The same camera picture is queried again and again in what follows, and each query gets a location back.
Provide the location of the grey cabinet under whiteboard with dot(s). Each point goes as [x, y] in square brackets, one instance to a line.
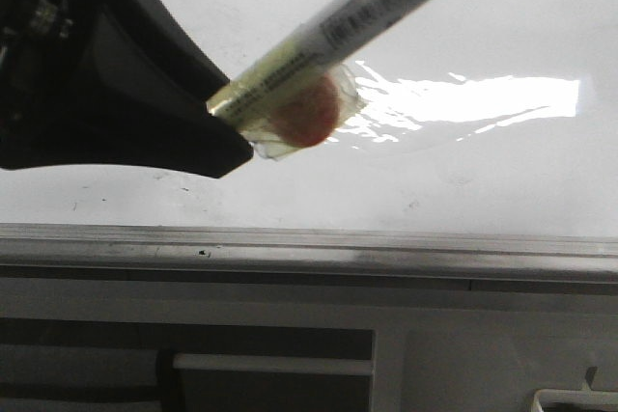
[112, 345]

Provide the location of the white taped whiteboard marker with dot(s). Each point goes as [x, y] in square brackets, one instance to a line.
[296, 95]

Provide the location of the white marker tray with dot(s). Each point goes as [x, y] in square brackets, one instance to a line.
[584, 399]

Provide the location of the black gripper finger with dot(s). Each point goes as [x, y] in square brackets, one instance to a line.
[109, 82]

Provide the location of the white whiteboard with aluminium frame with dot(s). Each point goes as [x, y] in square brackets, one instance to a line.
[486, 151]

